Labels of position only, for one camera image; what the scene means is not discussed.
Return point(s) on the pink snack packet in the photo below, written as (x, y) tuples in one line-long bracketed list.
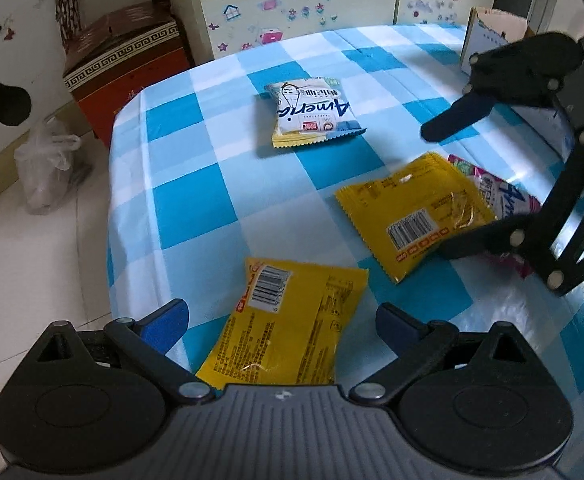
[(502, 190)]

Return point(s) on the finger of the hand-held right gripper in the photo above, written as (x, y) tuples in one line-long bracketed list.
[(459, 115), (482, 242)]

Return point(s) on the clear plastic bag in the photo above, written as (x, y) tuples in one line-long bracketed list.
[(47, 170)]

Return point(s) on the yellow snack packet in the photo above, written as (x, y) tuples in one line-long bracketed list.
[(412, 210), (282, 325)]

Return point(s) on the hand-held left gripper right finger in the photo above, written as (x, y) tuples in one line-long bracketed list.
[(397, 327)]

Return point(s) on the black vase wall decal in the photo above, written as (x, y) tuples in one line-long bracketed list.
[(7, 102)]

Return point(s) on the red patterned cardboard box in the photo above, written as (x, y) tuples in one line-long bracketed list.
[(117, 70)]

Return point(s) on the white blue snack packet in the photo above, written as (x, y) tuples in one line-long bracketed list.
[(312, 110)]

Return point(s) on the blue white checkered tablecloth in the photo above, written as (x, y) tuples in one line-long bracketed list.
[(252, 195)]

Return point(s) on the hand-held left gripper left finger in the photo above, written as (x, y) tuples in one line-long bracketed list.
[(164, 327)]

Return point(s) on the dried twig bundle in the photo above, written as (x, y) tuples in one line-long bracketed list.
[(67, 0)]

